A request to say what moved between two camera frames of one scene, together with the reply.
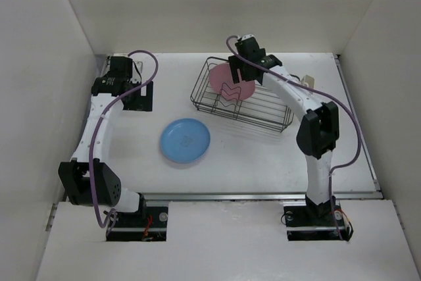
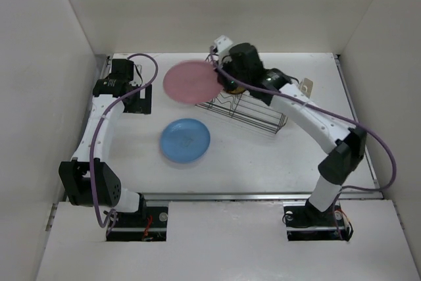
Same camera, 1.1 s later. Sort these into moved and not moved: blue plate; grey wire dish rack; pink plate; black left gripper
Moved: pink plate
Not moved: grey wire dish rack; black left gripper; blue plate
